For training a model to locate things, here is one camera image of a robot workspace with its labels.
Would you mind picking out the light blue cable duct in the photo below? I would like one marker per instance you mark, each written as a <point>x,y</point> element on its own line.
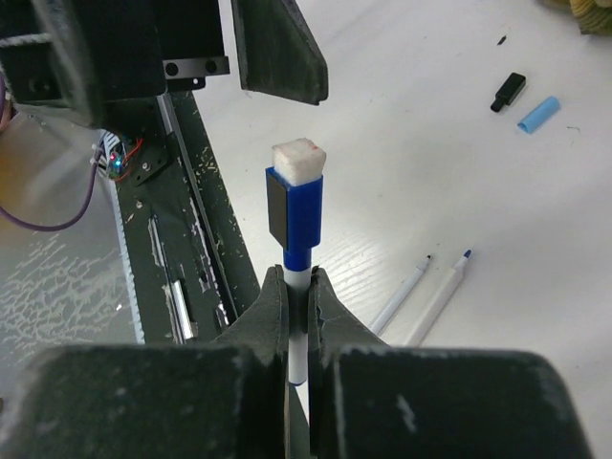
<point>126,265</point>

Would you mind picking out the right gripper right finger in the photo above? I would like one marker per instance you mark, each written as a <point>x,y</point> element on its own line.
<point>369,399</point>

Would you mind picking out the black marker cap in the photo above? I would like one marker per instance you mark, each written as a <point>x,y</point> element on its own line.
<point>508,91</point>

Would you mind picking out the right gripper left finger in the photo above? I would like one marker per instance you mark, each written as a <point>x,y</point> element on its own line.
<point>227,398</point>

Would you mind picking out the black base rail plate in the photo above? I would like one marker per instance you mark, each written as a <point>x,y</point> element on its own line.
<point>192,271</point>

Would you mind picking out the blue eraser cap marker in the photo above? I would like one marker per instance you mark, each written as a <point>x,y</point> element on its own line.
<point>294,184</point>

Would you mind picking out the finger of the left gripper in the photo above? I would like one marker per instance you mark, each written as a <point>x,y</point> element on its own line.
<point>277,53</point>

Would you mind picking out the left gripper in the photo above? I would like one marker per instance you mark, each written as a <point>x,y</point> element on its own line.
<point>69,59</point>

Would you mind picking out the yellow plaid cloth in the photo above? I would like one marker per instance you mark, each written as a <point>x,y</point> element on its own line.
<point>593,17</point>

